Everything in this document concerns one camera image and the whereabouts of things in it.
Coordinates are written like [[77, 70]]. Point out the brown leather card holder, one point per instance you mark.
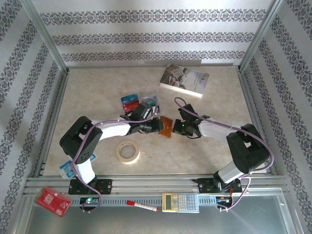
[[167, 126]]

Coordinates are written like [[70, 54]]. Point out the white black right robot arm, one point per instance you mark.
[[214, 131]]

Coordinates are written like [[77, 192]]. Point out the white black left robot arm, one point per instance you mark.
[[112, 129]]

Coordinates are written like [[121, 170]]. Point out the teal credit card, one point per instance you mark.
[[151, 103]]

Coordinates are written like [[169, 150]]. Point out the red credit card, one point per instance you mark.
[[130, 106]]

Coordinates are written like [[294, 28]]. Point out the blue white card pack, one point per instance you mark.
[[65, 170]]

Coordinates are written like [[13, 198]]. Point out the beige masking tape roll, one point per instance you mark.
[[128, 161]]

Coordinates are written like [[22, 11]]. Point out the paperback book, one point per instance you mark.
[[185, 78]]

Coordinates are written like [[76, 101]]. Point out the beige grey calculator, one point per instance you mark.
[[180, 202]]

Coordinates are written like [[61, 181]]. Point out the red white marker pen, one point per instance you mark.
[[142, 206]]

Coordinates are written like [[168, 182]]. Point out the small controller board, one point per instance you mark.
[[224, 200], [89, 200]]

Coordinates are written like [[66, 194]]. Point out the grey metal panel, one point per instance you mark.
[[122, 223]]

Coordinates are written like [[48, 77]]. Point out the red cardboard box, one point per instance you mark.
[[52, 201]]

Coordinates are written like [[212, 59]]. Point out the aluminium mounting rail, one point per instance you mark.
[[156, 182]]

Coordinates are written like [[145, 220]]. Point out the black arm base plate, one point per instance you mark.
[[206, 186], [104, 186]]

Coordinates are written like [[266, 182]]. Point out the aluminium back rail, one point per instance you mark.
[[122, 67]]

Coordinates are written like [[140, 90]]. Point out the aluminium side rail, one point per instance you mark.
[[54, 117], [253, 109]]

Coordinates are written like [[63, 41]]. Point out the aluminium frame post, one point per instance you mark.
[[47, 36], [259, 36]]

